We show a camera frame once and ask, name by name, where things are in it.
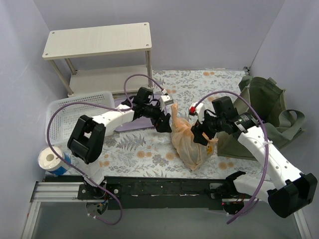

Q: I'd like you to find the orange plastic grocery bag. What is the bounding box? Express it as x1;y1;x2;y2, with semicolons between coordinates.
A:
171;103;218;171

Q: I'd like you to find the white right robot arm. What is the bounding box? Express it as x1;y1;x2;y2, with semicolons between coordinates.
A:
189;97;318;218

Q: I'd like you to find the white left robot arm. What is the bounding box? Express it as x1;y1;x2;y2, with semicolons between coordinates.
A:
67;87;173;199

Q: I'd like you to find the purple plastic tray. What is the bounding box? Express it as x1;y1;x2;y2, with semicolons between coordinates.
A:
115;94;160;132

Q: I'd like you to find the floral patterned table mat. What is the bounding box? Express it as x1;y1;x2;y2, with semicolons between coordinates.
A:
72;69;272;180

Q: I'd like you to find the green canvas tote bag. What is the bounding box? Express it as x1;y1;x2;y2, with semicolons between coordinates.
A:
217;76;305;161

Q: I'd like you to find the white two-tier shelf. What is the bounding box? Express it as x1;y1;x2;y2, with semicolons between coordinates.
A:
42;22;154;97

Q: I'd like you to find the white perforated plastic basket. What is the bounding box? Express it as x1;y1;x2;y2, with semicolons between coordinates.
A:
46;91;115;145

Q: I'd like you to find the white paper towel roll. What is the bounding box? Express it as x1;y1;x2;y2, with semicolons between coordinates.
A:
38;147;70;176

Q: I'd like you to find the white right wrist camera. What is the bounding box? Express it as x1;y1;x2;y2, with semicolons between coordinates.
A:
188;102;206;123

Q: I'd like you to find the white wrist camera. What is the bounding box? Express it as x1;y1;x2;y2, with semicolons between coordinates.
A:
188;102;206;123
159;95;174;111

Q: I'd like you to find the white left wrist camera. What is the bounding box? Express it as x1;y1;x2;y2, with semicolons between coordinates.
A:
159;95;174;111

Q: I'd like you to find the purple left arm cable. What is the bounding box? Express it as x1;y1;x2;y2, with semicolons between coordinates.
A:
44;73;166;226

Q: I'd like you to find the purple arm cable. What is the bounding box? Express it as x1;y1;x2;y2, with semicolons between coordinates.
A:
195;90;272;225
44;73;166;226

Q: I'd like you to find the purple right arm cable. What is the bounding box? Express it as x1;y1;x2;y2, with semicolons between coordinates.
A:
195;90;272;225

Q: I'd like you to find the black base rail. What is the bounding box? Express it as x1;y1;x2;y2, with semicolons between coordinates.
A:
42;175;252;215

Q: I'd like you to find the aluminium frame rail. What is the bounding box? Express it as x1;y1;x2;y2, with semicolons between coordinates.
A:
21;181;88;239

